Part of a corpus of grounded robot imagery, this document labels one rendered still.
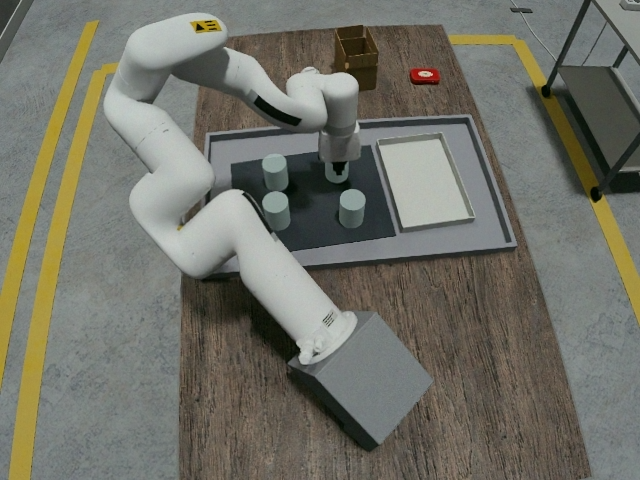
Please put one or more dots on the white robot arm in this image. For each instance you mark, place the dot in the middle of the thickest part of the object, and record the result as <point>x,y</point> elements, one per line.
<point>179,175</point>

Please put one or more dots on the brown cardboard box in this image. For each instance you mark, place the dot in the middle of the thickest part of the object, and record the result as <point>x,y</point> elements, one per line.
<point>362,67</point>

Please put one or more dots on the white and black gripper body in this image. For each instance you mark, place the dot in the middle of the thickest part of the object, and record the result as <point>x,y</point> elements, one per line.
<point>336,149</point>

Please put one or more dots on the red tin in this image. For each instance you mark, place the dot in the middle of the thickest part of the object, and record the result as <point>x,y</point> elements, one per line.
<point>424,76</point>

